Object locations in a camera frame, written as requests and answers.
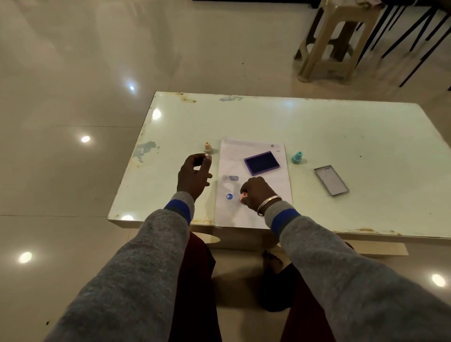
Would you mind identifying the person's right hand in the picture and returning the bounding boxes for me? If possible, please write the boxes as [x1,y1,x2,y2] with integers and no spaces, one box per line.
[240,176,282,213]

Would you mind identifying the person's left hand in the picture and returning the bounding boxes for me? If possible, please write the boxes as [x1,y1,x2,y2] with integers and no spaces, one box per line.
[176,154,214,202]

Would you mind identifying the person's right forearm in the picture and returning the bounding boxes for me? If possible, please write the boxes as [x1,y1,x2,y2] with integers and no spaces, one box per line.
[264,201,451,342]

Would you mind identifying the person's left forearm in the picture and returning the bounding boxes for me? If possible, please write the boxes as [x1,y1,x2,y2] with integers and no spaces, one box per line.
[44,192,196,342]

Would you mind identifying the blue ink pad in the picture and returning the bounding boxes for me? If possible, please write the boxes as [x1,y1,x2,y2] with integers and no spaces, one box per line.
[244,151,281,177]

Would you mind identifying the white paper sheet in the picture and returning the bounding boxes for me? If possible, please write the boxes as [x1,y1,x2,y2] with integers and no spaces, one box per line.
[214,138,293,229]

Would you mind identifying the person's right foot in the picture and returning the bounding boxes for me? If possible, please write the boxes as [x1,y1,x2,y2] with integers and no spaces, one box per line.
[260,249,301,313]

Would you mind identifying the black smartphone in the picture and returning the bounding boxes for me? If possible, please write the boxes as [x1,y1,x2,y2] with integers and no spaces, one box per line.
[314,165,350,197]

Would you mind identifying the person's left leg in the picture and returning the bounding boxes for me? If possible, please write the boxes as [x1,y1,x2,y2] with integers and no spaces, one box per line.
[168,232,223,342]

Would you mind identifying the person's leg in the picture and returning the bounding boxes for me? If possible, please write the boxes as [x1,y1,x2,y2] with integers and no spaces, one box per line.
[280,241,355,342]
[168,232,223,342]

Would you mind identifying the person's right leg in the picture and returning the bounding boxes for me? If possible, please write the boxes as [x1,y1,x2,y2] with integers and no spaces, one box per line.
[280,241,355,342]

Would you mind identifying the beige plastic stool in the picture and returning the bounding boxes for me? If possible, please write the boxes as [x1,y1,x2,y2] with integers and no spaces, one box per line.
[294,0,383,85]

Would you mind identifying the black metal chair legs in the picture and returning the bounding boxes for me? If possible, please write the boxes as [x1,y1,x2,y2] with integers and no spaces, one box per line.
[356,0,451,91]

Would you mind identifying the silver metal bracelet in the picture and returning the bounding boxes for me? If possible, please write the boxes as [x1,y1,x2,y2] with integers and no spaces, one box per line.
[257,195,283,217]

